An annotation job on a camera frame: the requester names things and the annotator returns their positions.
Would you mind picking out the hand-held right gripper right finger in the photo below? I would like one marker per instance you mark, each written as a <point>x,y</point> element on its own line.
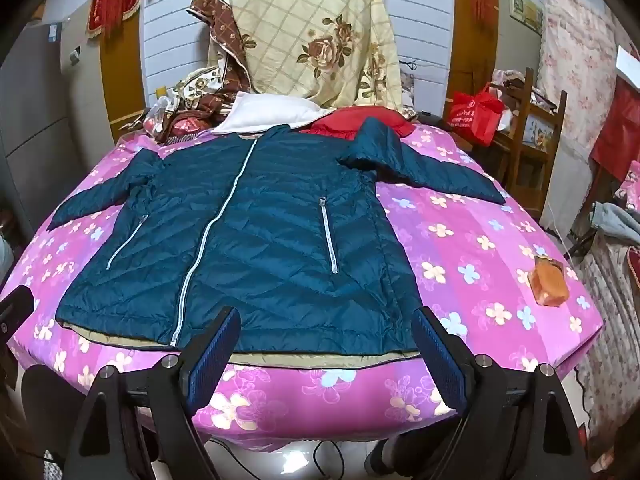
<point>440,360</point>

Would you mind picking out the framed wall picture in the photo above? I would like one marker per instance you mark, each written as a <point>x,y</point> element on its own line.
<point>526,10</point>

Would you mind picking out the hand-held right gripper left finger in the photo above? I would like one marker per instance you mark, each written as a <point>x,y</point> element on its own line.
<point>215,355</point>

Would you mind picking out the grey wardrobe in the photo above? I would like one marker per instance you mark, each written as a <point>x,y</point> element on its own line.
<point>40,110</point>

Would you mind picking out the white folded cloth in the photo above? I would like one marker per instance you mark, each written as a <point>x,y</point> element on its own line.
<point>265,112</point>

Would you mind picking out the teal puffer jacket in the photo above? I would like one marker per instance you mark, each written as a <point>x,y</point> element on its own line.
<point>280,240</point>

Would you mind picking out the clear plastic bag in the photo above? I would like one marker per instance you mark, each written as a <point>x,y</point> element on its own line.
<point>161,109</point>

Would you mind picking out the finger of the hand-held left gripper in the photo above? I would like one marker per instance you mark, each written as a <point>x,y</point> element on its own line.
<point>16,307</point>

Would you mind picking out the red cushion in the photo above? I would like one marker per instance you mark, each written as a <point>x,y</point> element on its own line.
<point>345,120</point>

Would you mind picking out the red shopping bag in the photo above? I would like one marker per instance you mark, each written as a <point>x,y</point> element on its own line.
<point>475,115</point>

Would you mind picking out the pink floral bed sheet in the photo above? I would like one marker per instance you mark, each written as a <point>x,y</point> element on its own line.
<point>475,240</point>

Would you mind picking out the red cloth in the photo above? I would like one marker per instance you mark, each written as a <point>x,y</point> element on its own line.
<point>617,130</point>

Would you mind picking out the grey garment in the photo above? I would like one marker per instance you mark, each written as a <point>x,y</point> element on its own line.
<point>615,222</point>

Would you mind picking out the wooden bedside shelf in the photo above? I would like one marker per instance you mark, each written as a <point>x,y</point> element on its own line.
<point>525,160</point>

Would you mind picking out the orange packet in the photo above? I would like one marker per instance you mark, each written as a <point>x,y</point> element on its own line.
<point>550,282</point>

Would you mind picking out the pale pink floral curtain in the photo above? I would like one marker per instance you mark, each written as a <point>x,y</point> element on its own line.
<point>575,70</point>

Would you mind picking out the cream floral quilt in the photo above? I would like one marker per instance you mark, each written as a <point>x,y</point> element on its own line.
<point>310,20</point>

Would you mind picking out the beige floral quilt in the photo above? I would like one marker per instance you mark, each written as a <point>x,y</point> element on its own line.
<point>615,350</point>

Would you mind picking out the red patterned packet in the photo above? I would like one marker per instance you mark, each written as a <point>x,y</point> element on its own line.
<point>186,129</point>

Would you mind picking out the pink floral cloth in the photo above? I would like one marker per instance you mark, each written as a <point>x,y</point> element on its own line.
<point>629,182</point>

